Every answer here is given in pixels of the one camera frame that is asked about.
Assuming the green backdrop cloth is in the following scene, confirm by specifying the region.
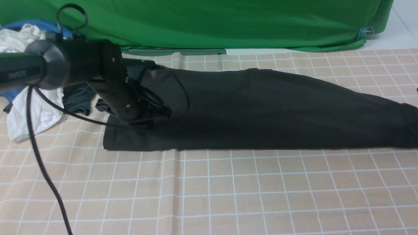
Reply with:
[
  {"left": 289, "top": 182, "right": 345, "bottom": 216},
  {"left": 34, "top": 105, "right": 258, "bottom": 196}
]
[{"left": 1, "top": 0, "right": 393, "bottom": 52}]

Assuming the beige checkered tablecloth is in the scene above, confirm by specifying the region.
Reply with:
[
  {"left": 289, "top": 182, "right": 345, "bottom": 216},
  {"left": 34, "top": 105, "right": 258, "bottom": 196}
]
[{"left": 0, "top": 49, "right": 418, "bottom": 235}]

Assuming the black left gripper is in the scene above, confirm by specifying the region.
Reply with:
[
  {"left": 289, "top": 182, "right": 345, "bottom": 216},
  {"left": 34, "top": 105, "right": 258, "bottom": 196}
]
[{"left": 124, "top": 58, "right": 172, "bottom": 129}]

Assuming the dark gray crumpled garment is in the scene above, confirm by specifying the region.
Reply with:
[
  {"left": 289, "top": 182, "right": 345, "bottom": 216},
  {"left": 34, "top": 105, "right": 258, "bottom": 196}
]
[{"left": 1, "top": 83, "right": 96, "bottom": 116}]

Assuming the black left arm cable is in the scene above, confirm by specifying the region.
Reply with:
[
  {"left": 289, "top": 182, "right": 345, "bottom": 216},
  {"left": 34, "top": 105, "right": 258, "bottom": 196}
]
[{"left": 25, "top": 3, "right": 190, "bottom": 235}]

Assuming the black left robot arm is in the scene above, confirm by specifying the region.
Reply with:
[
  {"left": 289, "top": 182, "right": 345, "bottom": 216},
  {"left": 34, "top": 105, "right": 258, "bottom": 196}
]
[{"left": 0, "top": 40, "right": 172, "bottom": 131}]

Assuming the binder clip on backdrop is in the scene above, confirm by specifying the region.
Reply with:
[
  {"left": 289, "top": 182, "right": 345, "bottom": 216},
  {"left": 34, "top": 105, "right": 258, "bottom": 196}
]
[{"left": 357, "top": 26, "right": 375, "bottom": 40}]

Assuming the dark gray long-sleeved shirt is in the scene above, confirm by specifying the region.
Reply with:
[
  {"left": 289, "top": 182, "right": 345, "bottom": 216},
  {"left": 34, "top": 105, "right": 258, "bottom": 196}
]
[{"left": 103, "top": 69, "right": 417, "bottom": 151}]

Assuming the white crumpled shirt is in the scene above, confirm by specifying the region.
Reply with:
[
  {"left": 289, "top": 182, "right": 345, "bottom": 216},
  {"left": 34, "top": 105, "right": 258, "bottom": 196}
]
[{"left": 0, "top": 24, "right": 67, "bottom": 143}]

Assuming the blue crumpled garment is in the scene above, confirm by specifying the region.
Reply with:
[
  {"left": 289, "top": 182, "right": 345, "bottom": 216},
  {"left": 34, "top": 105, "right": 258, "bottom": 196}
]
[{"left": 0, "top": 20, "right": 74, "bottom": 103}]

